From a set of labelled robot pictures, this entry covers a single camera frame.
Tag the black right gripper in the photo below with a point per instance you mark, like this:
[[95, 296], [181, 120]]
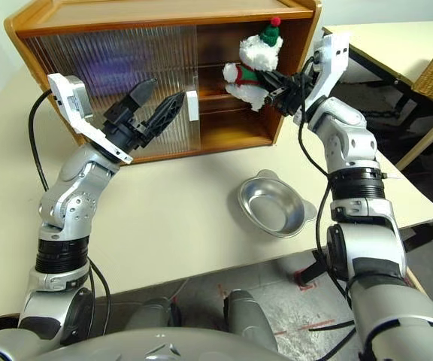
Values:
[[295, 92]]

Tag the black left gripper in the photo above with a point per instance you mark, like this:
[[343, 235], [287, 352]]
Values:
[[124, 129]]

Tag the white plush bear toy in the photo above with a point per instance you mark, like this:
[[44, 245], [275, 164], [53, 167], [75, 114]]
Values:
[[256, 56]]

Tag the ribbed clear sliding door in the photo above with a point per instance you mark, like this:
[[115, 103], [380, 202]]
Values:
[[179, 56], [51, 56]]

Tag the purple tissue pack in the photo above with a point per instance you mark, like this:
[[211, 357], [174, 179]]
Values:
[[118, 64]]

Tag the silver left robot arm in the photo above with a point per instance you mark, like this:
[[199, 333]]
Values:
[[70, 188]]

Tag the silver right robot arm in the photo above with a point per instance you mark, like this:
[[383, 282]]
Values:
[[352, 143]]

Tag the wooden cabinet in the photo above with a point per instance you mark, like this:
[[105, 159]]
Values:
[[126, 15]]

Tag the beige side table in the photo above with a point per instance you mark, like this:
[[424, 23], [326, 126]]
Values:
[[382, 45]]

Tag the metal bowl with ears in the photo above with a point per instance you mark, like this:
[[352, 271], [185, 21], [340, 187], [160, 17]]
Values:
[[273, 210]]

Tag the grey robot left leg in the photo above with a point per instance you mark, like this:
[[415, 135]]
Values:
[[152, 314]]

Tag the grey robot leg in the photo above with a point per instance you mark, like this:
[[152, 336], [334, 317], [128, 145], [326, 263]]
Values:
[[248, 319], [152, 314]]

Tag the grey robot right leg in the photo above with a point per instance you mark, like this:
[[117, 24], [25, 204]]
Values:
[[248, 319]]

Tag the grey robot torso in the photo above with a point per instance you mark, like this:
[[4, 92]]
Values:
[[126, 346]]

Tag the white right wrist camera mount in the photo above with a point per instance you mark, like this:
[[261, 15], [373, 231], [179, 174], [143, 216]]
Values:
[[333, 64]]

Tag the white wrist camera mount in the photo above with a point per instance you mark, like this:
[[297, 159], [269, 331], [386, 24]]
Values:
[[88, 129], [333, 64]]

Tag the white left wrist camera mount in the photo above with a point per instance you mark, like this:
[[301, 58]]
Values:
[[88, 129]]

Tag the black table frame leg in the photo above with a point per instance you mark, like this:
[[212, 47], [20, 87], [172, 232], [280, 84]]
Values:
[[312, 272]]

